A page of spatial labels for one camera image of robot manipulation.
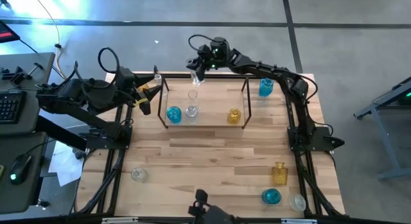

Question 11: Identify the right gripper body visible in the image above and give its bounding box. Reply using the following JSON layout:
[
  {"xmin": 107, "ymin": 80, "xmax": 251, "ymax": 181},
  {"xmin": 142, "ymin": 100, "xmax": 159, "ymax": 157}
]
[{"xmin": 192, "ymin": 44, "xmax": 214, "ymax": 73}]

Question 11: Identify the white metal bracket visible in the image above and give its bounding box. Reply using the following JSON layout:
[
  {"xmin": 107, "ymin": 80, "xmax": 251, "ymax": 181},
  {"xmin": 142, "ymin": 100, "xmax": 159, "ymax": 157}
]
[
  {"xmin": 281, "ymin": 218, "xmax": 318, "ymax": 224},
  {"xmin": 101, "ymin": 217, "xmax": 139, "ymax": 224}
]

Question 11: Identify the black mechanical device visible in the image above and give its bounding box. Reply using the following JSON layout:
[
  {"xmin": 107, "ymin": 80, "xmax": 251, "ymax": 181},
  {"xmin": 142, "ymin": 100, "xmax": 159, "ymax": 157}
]
[{"xmin": 188, "ymin": 188, "xmax": 235, "ymax": 224}]

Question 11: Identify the clear ribbed glass vase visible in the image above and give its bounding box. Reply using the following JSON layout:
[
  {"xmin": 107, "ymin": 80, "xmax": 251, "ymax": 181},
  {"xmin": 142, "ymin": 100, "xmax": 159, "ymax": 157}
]
[{"xmin": 185, "ymin": 105, "xmax": 200, "ymax": 125}]

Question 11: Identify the black keyboard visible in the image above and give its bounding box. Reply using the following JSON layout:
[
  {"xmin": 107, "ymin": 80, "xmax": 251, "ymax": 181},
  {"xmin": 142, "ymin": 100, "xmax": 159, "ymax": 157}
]
[{"xmin": 0, "ymin": 90, "xmax": 28, "ymax": 125}]

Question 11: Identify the yellow ribbed wide-mouth vase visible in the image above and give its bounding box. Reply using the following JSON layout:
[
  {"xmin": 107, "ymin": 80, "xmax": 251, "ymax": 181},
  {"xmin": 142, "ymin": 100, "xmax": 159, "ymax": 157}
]
[{"xmin": 227, "ymin": 107, "xmax": 242, "ymax": 125}]

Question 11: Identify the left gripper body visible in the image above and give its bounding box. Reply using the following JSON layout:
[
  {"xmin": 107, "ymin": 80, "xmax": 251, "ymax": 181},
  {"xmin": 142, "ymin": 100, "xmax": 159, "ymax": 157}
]
[{"xmin": 115, "ymin": 67, "xmax": 144, "ymax": 103}]

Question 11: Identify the teal round glass vase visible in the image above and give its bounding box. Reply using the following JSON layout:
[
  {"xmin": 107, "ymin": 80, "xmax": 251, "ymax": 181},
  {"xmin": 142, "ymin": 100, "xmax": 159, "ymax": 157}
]
[{"xmin": 261, "ymin": 187, "xmax": 283, "ymax": 205}]

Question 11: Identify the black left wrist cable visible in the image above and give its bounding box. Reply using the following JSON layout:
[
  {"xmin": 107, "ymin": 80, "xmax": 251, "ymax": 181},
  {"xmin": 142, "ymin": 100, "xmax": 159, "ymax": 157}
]
[{"xmin": 73, "ymin": 46, "xmax": 121, "ymax": 90}]

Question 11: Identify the black clamp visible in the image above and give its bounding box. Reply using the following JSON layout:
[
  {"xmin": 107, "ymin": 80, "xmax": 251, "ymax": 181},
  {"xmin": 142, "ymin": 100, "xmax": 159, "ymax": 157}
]
[{"xmin": 0, "ymin": 62, "xmax": 45, "ymax": 85}]

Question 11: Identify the black screen device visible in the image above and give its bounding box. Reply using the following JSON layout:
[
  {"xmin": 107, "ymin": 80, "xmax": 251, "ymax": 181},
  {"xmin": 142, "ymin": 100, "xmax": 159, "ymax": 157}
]
[{"xmin": 0, "ymin": 20, "xmax": 21, "ymax": 44}]

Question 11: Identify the dark grey desk surface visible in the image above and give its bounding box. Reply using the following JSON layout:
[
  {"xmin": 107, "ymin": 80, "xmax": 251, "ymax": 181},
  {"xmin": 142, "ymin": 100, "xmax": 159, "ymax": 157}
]
[{"xmin": 0, "ymin": 131, "xmax": 49, "ymax": 215}]

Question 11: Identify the black aluminium table frame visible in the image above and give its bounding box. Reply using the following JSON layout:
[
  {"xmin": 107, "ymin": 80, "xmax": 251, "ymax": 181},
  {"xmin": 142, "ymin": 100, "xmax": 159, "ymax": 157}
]
[{"xmin": 69, "ymin": 71, "xmax": 347, "ymax": 224}]

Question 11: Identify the yellow power cable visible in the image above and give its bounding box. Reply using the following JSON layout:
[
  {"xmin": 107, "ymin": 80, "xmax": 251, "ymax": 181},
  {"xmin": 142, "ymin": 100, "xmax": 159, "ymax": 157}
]
[{"xmin": 31, "ymin": 0, "xmax": 78, "ymax": 82}]

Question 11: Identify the clear round glass vase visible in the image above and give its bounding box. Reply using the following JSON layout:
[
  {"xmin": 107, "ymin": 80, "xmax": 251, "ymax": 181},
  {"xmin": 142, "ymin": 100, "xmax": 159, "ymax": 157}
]
[
  {"xmin": 290, "ymin": 194, "xmax": 308, "ymax": 212},
  {"xmin": 130, "ymin": 168, "xmax": 148, "ymax": 183}
]

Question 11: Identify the teal embossed glass vase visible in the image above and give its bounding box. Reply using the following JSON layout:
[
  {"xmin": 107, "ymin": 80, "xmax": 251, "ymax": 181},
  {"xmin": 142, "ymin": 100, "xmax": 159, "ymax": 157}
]
[{"xmin": 166, "ymin": 105, "xmax": 183, "ymax": 125}]

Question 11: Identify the blue-grey metal table frame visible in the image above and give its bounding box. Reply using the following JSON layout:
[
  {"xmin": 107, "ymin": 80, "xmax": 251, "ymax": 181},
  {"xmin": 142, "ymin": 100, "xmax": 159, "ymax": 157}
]
[{"xmin": 353, "ymin": 76, "xmax": 411, "ymax": 180}]

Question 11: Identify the wooden shelf black metal frame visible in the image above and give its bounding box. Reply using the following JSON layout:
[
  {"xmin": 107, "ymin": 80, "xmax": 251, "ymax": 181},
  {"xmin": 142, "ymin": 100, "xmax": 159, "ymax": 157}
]
[{"xmin": 157, "ymin": 75, "xmax": 252, "ymax": 130}]

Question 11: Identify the yellow square hobnail vase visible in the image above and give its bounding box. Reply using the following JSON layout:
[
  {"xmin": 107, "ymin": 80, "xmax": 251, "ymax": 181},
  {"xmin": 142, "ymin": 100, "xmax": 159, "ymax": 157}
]
[{"xmin": 271, "ymin": 162, "xmax": 289, "ymax": 186}]

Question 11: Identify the black computer mouse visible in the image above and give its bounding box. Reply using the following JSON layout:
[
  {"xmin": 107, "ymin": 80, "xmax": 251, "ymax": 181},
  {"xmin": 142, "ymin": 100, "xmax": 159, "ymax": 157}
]
[{"xmin": 8, "ymin": 153, "xmax": 33, "ymax": 185}]

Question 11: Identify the teal hobnail glass vase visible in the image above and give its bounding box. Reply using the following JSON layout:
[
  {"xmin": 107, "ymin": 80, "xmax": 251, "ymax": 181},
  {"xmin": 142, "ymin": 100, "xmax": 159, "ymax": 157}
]
[{"xmin": 258, "ymin": 76, "xmax": 275, "ymax": 98}]

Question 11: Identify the black support beam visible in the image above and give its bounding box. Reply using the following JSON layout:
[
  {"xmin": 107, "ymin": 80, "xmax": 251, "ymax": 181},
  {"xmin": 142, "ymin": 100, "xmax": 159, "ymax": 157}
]
[{"xmin": 34, "ymin": 116, "xmax": 88, "ymax": 151}]

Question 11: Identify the white paper sheet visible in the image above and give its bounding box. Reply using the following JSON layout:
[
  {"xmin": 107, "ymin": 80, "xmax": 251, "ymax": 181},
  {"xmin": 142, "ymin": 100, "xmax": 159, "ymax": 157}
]
[{"xmin": 48, "ymin": 141, "xmax": 85, "ymax": 187}]

